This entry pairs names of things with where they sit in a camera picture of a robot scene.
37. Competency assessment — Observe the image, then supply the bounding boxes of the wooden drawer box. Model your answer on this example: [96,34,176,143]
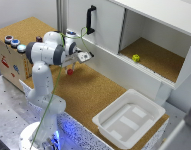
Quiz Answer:
[0,16,68,93]

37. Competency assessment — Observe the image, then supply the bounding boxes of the white cabinet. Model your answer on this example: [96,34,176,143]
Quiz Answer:
[66,0,191,108]

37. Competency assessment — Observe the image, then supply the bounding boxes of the green button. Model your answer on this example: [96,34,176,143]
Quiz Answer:
[16,43,28,54]

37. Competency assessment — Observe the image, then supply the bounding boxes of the white plastic box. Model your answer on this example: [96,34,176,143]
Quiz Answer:
[91,88,167,150]

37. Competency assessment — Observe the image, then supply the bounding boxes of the green cable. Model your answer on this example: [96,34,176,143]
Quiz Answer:
[28,27,93,150]

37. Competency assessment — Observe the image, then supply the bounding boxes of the black door handle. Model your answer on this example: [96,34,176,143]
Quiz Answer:
[85,4,97,36]

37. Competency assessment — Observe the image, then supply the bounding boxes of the red button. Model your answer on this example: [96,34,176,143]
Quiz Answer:
[4,34,14,45]

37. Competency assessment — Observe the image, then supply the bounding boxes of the blue button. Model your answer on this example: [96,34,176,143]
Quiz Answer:
[10,38,21,48]

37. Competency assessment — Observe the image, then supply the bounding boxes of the white sliding door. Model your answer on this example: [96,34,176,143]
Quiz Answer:
[67,0,126,55]

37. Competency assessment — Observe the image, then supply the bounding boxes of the purple block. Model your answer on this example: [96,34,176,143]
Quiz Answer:
[35,35,43,43]

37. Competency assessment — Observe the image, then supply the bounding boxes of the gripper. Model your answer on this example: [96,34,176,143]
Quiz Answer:
[64,49,95,68]

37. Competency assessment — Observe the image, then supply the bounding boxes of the yellow block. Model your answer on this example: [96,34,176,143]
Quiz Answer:
[131,54,141,63]

